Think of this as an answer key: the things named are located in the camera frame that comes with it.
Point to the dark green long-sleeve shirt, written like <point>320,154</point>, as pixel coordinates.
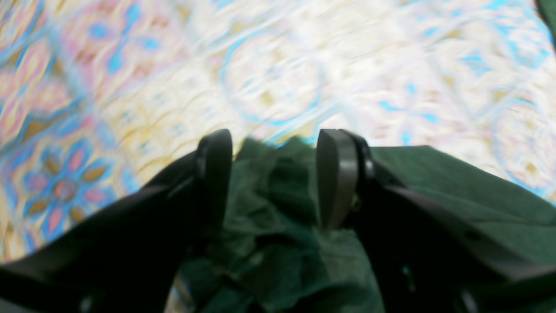
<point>474,79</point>

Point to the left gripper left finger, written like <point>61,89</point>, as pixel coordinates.
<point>124,258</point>

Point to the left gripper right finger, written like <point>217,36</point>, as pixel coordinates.
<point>442,236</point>

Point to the colourful patterned tablecloth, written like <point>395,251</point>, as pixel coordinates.
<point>98,96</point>

